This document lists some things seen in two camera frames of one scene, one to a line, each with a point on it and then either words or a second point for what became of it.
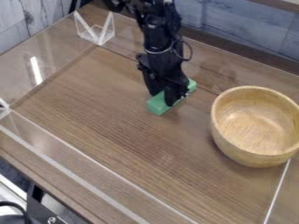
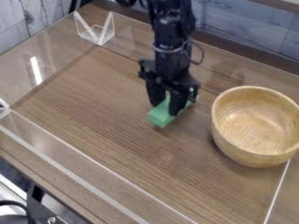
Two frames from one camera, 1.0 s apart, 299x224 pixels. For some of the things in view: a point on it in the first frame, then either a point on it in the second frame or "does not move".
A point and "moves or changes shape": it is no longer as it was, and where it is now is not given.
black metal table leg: x=47 y=209 does not move
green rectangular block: x=157 y=103 moves or changes shape
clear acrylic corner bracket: x=96 y=33 does not move
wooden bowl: x=255 y=125 does not move
